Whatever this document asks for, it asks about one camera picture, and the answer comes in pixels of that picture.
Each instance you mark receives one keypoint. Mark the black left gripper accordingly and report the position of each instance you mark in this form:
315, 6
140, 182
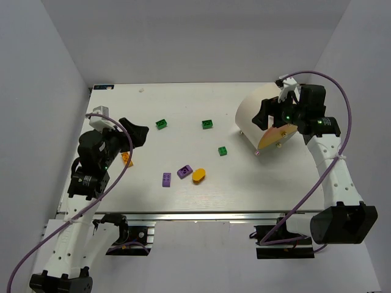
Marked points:
121, 138

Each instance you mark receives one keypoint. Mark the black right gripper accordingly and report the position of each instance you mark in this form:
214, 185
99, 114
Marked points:
272, 110

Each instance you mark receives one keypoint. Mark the orange small lego brick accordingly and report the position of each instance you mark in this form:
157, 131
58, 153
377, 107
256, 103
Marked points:
126, 159

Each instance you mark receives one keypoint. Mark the green lego brick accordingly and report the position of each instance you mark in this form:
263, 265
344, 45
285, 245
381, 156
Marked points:
161, 124
207, 124
222, 151

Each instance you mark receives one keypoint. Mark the salmon orange top drawer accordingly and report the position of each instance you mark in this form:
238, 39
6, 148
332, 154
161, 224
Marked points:
276, 136

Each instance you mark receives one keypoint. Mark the purple sloped lego brick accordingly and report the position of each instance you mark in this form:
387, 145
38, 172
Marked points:
184, 171

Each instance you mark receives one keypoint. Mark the orange oval lego piece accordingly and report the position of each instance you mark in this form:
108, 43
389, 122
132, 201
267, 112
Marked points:
198, 175

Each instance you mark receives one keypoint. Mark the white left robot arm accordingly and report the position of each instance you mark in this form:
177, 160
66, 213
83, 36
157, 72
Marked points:
82, 239

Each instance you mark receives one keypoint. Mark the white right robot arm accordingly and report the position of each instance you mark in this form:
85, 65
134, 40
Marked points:
345, 219

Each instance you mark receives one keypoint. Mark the blue label sticker left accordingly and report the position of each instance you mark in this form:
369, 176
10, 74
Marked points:
103, 87

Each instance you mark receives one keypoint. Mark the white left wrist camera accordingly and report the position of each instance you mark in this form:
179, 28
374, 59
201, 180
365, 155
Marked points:
99, 123

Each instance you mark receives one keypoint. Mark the aluminium table front rail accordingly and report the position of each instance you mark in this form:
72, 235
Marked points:
202, 215

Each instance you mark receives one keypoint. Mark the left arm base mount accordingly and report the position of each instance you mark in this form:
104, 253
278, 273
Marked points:
132, 239

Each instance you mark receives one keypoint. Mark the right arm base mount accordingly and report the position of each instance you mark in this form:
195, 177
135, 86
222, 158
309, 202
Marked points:
282, 244

